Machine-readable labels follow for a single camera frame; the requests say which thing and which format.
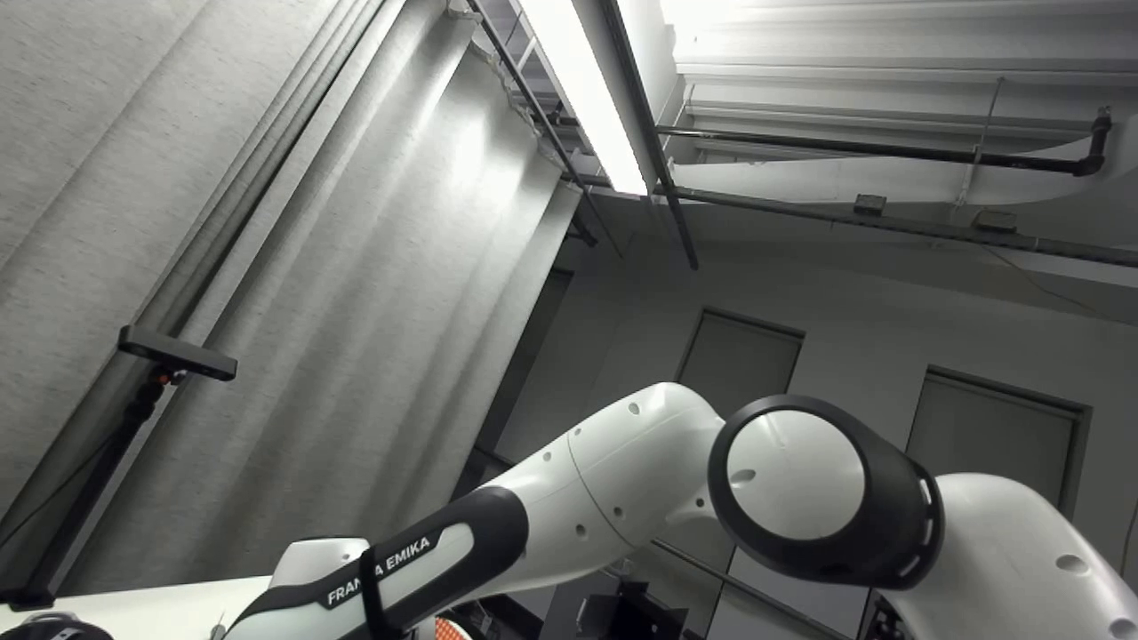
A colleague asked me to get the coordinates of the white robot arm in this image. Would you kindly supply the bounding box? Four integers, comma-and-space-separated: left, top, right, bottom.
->
225, 380, 1138, 640

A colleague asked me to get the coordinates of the ceiling light fixture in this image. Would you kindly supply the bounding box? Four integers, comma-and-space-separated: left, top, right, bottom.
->
467, 0, 703, 274

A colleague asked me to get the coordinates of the orange cup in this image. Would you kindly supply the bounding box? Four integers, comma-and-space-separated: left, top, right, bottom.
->
431, 619, 467, 640

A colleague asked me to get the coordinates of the ceiling pipe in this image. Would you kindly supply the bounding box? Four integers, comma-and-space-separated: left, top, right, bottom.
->
656, 111, 1123, 181

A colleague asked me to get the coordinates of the black camera stand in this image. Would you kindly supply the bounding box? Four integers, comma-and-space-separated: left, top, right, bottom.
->
0, 329, 237, 613

